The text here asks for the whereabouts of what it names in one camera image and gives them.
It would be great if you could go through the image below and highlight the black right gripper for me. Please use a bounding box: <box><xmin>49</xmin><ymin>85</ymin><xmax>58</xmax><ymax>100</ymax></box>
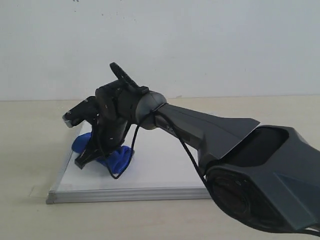
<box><xmin>74</xmin><ymin>113</ymin><xmax>129</xmax><ymax>170</ymax></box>

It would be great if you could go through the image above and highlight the blue cloth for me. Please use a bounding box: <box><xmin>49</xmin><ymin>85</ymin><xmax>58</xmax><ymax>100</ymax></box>
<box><xmin>71</xmin><ymin>132</ymin><xmax>132</xmax><ymax>176</ymax></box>

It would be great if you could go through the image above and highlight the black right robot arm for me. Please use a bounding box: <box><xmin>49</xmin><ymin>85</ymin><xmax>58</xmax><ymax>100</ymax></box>
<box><xmin>69</xmin><ymin>84</ymin><xmax>320</xmax><ymax>236</ymax></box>

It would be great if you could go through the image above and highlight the white board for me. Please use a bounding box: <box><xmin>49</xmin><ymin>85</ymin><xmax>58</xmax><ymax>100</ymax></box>
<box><xmin>46</xmin><ymin>128</ymin><xmax>210</xmax><ymax>204</ymax></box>

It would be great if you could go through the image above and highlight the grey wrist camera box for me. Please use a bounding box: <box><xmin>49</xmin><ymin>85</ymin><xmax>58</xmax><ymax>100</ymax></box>
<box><xmin>62</xmin><ymin>96</ymin><xmax>99</xmax><ymax>128</ymax></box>

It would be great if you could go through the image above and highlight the black camera cable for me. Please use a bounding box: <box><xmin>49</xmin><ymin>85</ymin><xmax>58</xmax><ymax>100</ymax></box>
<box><xmin>97</xmin><ymin>61</ymin><xmax>320</xmax><ymax>240</ymax></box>

